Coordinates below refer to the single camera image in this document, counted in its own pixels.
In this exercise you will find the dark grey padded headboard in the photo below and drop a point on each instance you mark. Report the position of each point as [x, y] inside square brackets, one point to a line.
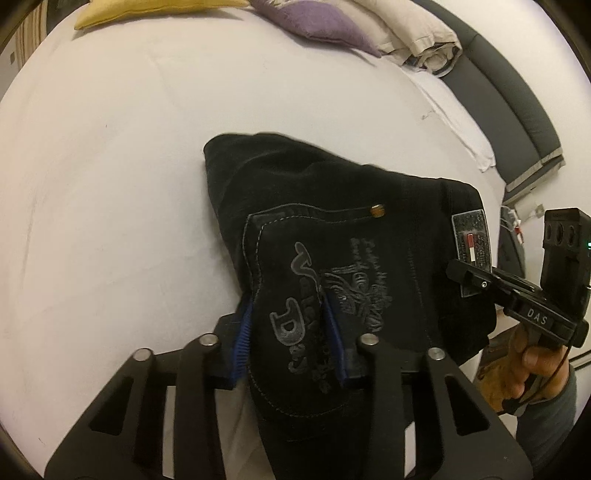
[517, 92]

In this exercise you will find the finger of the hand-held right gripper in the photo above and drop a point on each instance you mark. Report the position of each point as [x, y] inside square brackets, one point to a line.
[475, 279]

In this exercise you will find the purple cushion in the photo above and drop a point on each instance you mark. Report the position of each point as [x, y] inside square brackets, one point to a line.
[318, 23]

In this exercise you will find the beige folded duvet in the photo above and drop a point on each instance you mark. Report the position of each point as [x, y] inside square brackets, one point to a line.
[415, 32]

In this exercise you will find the white pillow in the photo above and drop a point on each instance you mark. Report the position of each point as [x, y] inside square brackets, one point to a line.
[461, 129]

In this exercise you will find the person's right hand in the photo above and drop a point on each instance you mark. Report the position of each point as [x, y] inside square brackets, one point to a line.
[540, 369]

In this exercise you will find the white bed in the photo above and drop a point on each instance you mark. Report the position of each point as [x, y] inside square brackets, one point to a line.
[115, 184]

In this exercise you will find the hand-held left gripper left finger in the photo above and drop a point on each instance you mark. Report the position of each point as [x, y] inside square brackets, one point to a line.
[242, 346]

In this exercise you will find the yellow cushion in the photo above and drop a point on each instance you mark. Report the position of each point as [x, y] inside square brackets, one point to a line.
[138, 11]

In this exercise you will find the black pants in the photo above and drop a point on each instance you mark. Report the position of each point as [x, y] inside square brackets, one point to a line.
[323, 207]

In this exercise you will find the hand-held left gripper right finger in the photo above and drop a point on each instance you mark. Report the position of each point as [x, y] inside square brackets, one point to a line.
[334, 350]

